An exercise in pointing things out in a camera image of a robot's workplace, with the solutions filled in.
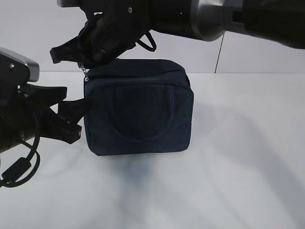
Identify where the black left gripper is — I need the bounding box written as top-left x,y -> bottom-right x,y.
0,81 -> 92,152

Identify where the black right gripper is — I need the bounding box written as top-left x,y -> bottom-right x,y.
50,0 -> 153,68

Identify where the dark navy lunch bag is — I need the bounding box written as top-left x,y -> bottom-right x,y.
84,59 -> 194,156

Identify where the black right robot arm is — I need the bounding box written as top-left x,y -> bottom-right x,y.
50,0 -> 305,68

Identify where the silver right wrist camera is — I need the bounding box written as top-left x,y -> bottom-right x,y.
57,0 -> 80,8

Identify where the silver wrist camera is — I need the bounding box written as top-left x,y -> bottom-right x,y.
57,0 -> 80,8
0,47 -> 40,85

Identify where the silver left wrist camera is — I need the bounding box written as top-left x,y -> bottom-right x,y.
0,47 -> 40,85

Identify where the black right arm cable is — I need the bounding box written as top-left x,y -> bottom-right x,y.
137,32 -> 157,52

